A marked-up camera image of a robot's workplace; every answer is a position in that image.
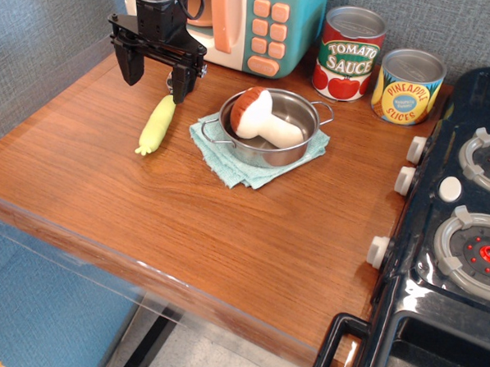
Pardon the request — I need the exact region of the tomato sauce can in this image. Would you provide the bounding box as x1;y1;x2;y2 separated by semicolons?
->
312;6;387;101

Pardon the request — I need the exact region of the light blue folded cloth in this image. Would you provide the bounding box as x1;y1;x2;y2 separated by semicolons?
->
190;113;331;190

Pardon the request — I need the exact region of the black toy stove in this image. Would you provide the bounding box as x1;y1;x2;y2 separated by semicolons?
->
313;67;490;367

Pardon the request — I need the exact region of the pineapple slices can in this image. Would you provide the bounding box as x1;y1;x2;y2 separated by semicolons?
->
371;48;446;126

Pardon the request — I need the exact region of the silver metal pot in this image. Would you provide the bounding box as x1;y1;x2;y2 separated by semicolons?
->
200;86;335;168

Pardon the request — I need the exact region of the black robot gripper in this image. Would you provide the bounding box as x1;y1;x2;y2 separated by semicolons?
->
108;0;207;104

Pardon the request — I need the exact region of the toy microwave teal and cream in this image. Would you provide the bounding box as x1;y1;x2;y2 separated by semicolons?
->
125;0;327;79

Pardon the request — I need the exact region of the plush mushroom brown cap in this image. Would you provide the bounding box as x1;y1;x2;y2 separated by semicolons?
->
230;86;304;149

